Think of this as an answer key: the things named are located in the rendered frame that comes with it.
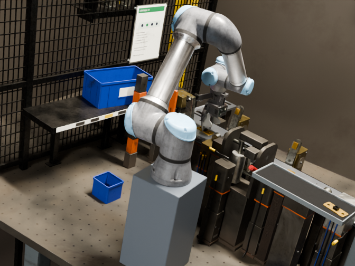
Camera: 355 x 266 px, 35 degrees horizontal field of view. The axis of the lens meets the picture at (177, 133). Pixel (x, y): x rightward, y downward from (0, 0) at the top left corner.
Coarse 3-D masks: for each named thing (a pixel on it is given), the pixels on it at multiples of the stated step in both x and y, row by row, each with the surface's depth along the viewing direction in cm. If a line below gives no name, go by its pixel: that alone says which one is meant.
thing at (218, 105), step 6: (210, 90) 255; (216, 96) 257; (222, 96) 253; (210, 102) 257; (216, 102) 257; (222, 102) 254; (210, 108) 258; (216, 108) 255; (222, 108) 257; (216, 114) 257; (222, 114) 258
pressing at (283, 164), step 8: (184, 112) 283; (208, 128) 270; (216, 128) 271; (200, 136) 260; (208, 136) 262; (248, 144) 262; (280, 160) 253; (288, 168) 246; (304, 176) 242; (320, 184) 238; (336, 192) 235
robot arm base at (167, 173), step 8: (160, 160) 197; (168, 160) 195; (176, 160) 194; (184, 160) 195; (152, 168) 201; (160, 168) 197; (168, 168) 196; (176, 168) 196; (184, 168) 197; (152, 176) 200; (160, 176) 197; (168, 176) 196; (176, 176) 197; (184, 176) 197; (168, 184) 196; (176, 184) 197; (184, 184) 199
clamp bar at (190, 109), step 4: (188, 96) 246; (192, 96) 247; (196, 96) 247; (188, 100) 245; (192, 100) 245; (188, 104) 248; (192, 104) 246; (188, 108) 248; (192, 108) 247; (188, 112) 249; (192, 112) 249; (188, 116) 250; (192, 116) 250
